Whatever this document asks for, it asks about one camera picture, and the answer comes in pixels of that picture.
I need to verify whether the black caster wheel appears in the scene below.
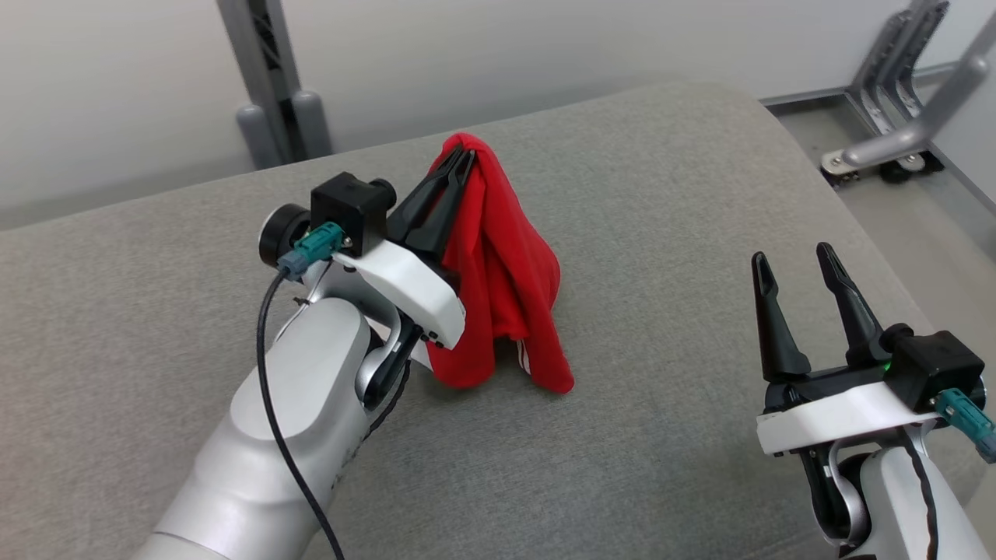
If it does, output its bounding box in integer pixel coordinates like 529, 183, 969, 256
879, 153, 946, 185

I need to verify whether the grey cylinder post foot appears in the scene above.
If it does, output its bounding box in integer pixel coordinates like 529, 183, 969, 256
292, 89, 334, 159
236, 103, 282, 170

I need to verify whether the grey metal angled bracket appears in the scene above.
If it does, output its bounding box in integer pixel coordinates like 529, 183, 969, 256
847, 0, 952, 141

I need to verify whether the red white number jersey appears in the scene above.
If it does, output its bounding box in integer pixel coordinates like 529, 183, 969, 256
424, 132, 575, 394

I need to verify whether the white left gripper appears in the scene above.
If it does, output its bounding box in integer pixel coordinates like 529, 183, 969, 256
331, 146, 475, 351

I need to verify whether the teal right camera connector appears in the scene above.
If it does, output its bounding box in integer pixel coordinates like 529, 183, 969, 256
934, 389, 996, 464

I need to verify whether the grey metal post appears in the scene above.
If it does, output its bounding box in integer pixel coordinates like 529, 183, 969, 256
216, 0, 304, 164

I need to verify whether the grey metal stand base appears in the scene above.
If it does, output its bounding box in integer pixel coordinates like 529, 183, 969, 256
821, 12, 996, 176

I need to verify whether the black left camera cable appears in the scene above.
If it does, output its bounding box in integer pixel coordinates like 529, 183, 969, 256
257, 268, 347, 560

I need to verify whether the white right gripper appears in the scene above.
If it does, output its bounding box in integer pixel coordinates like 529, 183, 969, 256
751, 243, 946, 457

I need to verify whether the teal left camera connector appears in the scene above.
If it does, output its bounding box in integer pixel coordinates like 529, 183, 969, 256
279, 222, 345, 281

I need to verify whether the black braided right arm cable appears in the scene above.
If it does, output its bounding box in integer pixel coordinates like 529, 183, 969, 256
901, 432, 941, 560

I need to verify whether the teal camera connector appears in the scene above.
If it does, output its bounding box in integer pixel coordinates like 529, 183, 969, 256
934, 389, 996, 464
279, 222, 345, 281

